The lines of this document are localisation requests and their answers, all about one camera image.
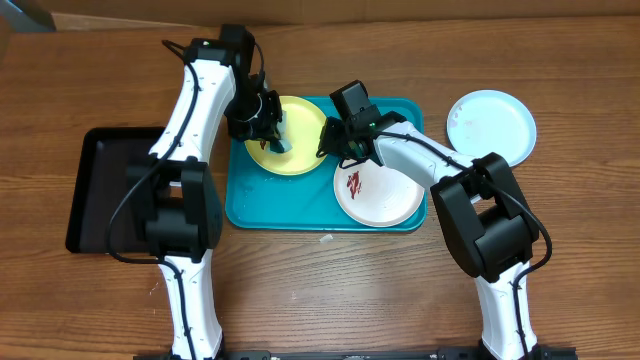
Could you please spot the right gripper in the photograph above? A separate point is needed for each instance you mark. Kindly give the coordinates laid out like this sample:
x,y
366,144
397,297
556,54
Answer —
x,y
329,147

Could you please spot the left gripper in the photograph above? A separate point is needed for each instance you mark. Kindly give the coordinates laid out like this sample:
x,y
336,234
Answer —
x,y
265,130

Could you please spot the green scrubbing sponge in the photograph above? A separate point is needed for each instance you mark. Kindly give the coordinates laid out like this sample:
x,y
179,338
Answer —
x,y
280,144

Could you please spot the green rimmed plate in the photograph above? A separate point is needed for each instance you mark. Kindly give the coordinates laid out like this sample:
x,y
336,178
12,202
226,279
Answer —
x,y
304,122

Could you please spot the light blue plate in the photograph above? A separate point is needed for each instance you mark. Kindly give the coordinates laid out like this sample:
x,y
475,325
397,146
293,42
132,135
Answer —
x,y
486,121

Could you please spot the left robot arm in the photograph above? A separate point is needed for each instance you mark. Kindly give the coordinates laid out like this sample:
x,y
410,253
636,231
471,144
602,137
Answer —
x,y
172,197

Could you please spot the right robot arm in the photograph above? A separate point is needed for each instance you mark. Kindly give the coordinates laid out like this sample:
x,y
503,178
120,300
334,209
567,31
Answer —
x,y
487,225

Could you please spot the teal plastic tray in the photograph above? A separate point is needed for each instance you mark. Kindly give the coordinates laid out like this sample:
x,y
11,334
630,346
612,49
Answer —
x,y
259,199

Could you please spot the black rectangular tray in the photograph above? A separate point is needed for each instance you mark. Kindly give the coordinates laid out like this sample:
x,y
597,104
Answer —
x,y
101,182

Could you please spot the white plate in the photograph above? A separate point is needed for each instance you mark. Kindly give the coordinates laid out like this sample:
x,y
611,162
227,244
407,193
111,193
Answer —
x,y
379,197

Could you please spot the small white paper scrap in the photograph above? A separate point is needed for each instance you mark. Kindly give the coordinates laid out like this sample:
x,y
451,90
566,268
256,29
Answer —
x,y
327,238

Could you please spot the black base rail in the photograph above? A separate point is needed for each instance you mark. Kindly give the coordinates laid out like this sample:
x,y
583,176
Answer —
x,y
444,353

